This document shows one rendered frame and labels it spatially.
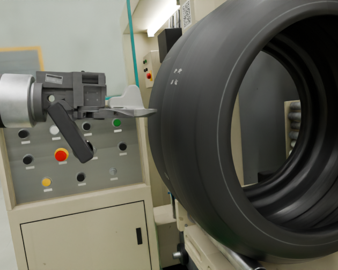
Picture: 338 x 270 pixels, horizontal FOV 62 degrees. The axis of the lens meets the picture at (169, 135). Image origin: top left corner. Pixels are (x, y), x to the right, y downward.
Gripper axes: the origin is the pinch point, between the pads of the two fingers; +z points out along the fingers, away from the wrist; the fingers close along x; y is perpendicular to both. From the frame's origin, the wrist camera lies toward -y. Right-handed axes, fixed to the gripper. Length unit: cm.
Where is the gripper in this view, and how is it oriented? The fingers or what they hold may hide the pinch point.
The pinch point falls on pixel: (149, 114)
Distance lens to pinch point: 54.7
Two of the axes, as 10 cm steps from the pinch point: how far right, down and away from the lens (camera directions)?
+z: 9.6, -0.1, 2.7
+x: -2.7, -1.1, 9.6
